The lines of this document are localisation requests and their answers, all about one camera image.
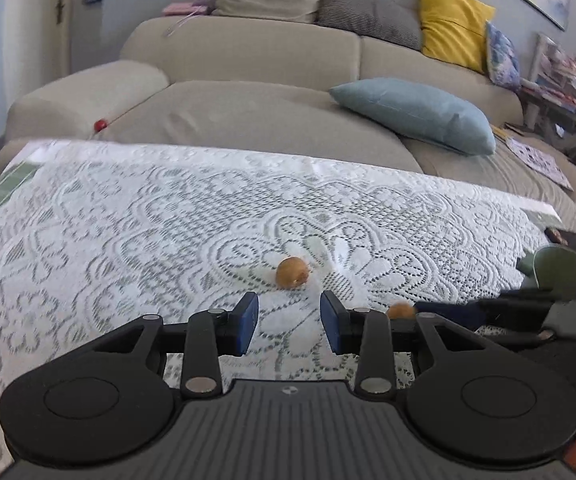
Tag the white door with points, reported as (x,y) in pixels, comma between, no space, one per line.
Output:
(33,20)

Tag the light blue pillow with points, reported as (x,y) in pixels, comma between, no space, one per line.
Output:
(417,110)

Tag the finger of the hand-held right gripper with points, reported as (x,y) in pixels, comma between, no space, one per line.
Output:
(517,337)
(450,311)

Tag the beige sofa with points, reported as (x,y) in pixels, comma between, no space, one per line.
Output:
(243,110)

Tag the white lace tablecloth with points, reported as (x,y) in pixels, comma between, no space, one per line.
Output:
(118,240)

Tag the blue patterned pillow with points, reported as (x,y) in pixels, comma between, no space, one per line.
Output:
(502,60)

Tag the yellow booklet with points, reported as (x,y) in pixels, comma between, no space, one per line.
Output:
(500,132)

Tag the brown kiwi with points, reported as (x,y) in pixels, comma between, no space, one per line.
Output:
(400,311)
(293,272)

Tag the stack of magazines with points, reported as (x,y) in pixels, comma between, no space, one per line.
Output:
(562,75)

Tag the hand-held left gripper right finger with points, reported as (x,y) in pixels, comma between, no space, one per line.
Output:
(332,322)

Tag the small red ball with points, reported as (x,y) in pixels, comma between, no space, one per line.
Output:
(100,125)

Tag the yellow pillow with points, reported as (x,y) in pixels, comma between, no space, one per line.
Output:
(452,25)

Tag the striped grey cushion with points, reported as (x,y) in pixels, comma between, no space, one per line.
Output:
(367,15)

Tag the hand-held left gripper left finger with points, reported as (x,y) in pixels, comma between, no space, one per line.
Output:
(245,322)

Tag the printed paper sheet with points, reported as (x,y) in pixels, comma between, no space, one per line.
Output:
(537,160)

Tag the dark printed box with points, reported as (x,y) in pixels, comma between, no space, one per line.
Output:
(565,237)

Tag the pink pouch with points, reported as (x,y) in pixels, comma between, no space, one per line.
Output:
(183,8)

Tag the green bowl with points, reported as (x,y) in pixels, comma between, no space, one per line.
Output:
(567,270)

